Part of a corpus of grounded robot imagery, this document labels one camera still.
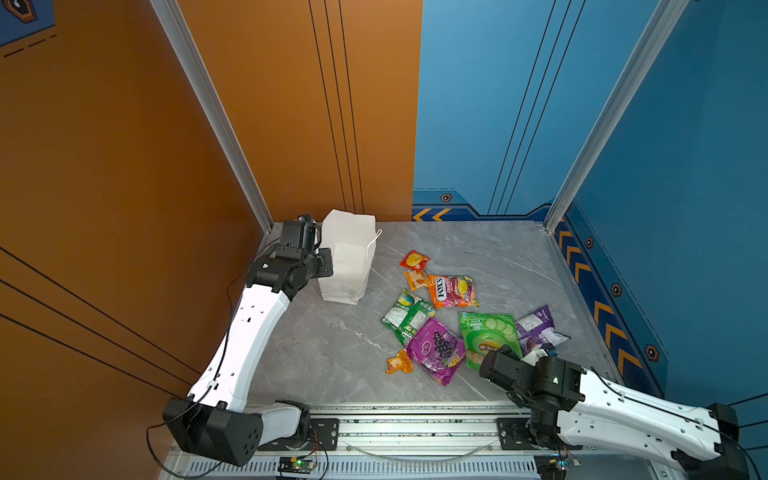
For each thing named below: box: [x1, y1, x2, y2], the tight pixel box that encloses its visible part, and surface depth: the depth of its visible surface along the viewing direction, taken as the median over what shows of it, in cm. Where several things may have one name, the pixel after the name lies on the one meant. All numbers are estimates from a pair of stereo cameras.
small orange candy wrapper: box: [385, 349, 414, 374], surface depth 85 cm
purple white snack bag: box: [514, 304, 571, 356], surface depth 89 cm
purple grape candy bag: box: [406, 318, 467, 386], surface depth 83 cm
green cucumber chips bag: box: [459, 312, 524, 371], surface depth 91 cm
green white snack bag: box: [381, 291, 436, 347], surface depth 93 cm
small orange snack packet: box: [404, 270, 428, 291], surface depth 104 cm
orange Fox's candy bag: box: [427, 275, 480, 308], surface depth 98 cm
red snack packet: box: [399, 250, 431, 273], surface depth 107 cm
